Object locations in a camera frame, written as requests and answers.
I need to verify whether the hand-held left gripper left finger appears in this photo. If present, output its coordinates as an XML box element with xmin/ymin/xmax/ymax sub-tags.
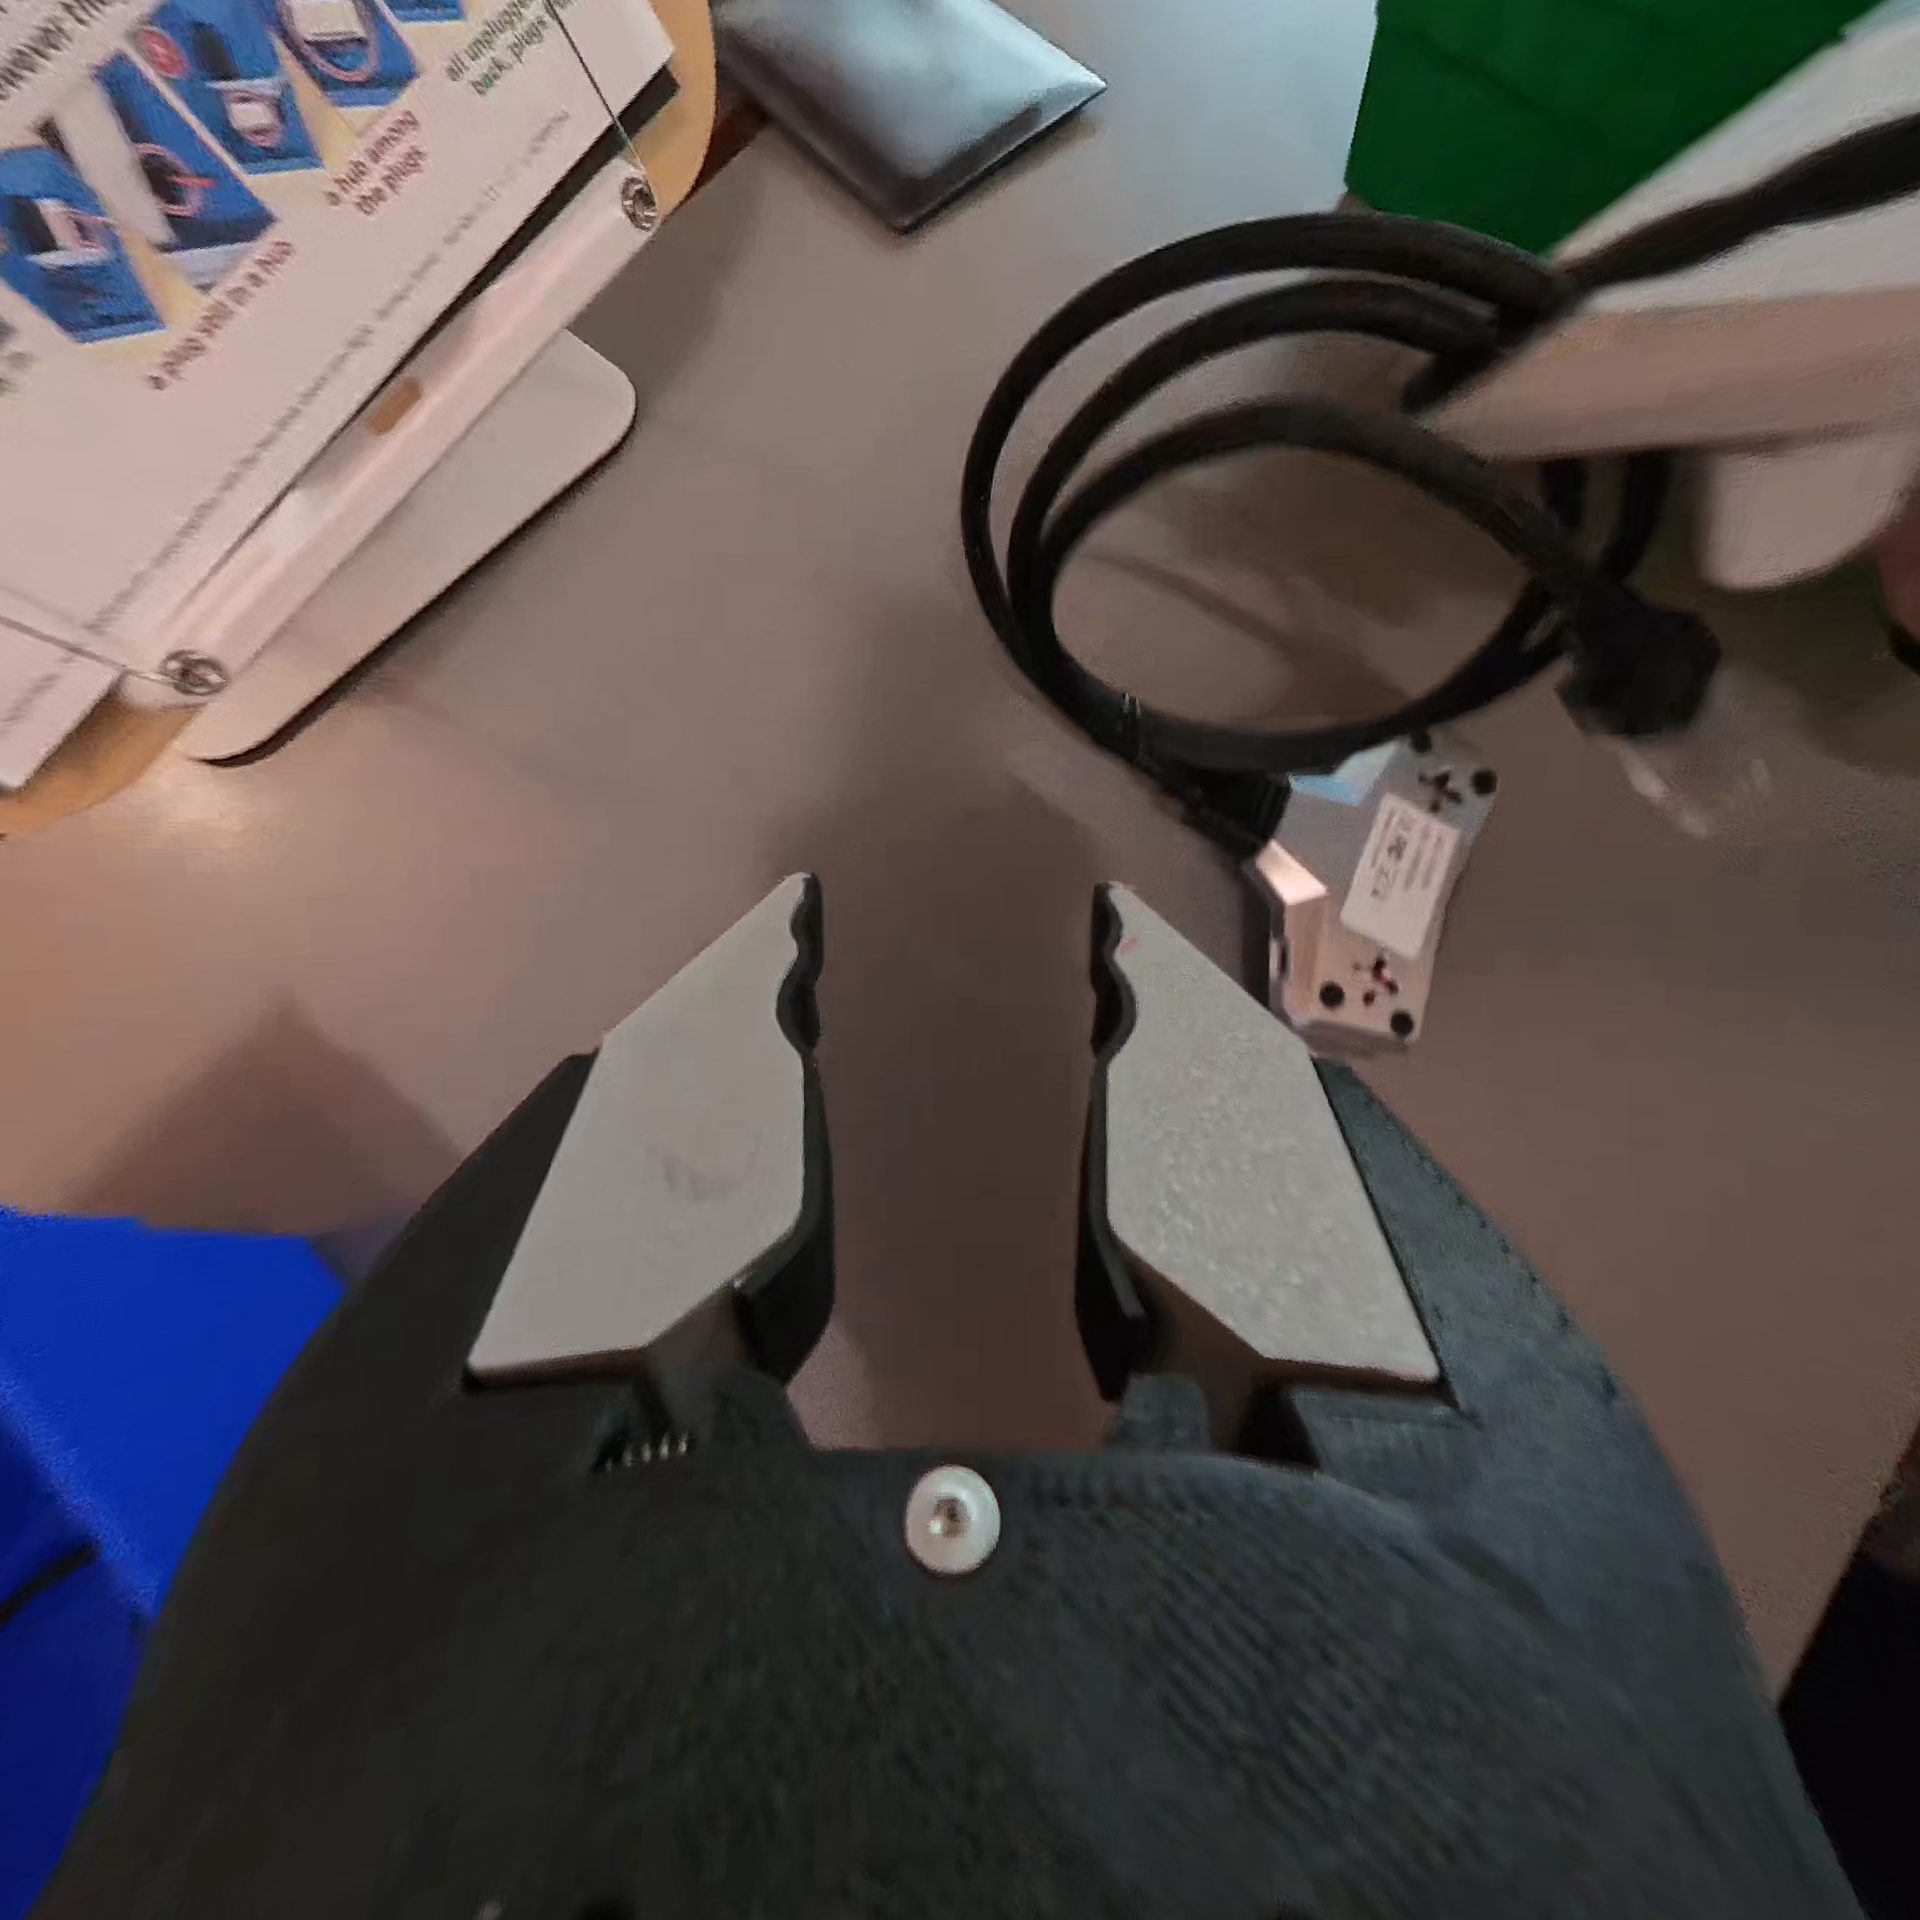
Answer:
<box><xmin>463</xmin><ymin>873</ymin><xmax>837</xmax><ymax>1390</ymax></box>

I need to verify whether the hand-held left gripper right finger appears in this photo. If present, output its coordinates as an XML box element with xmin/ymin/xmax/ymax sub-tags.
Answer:
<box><xmin>1075</xmin><ymin>883</ymin><xmax>1444</xmax><ymax>1404</ymax></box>

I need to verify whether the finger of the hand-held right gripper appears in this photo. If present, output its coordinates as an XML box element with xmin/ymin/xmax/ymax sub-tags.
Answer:
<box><xmin>1409</xmin><ymin>211</ymin><xmax>1920</xmax><ymax>467</ymax></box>
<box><xmin>1552</xmin><ymin>7</ymin><xmax>1920</xmax><ymax>287</ymax></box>

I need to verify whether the green plastic bin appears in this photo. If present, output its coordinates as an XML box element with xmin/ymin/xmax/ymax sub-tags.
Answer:
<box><xmin>1342</xmin><ymin>0</ymin><xmax>1883</xmax><ymax>256</ymax></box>

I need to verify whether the blue plastic bin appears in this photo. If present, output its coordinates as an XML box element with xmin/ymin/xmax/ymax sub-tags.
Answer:
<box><xmin>0</xmin><ymin>1206</ymin><xmax>353</xmax><ymax>1913</ymax></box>

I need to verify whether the black hub cable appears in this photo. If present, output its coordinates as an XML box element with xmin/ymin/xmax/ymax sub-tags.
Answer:
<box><xmin>960</xmin><ymin>211</ymin><xmax>1771</xmax><ymax>856</ymax></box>

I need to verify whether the white sign stand base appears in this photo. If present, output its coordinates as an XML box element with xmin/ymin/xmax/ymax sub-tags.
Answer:
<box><xmin>181</xmin><ymin>328</ymin><xmax>639</xmax><ymax>768</ymax></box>

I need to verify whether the instruction sheet on stand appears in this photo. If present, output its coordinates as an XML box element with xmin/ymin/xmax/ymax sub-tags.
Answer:
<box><xmin>0</xmin><ymin>0</ymin><xmax>721</xmax><ymax>841</ymax></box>

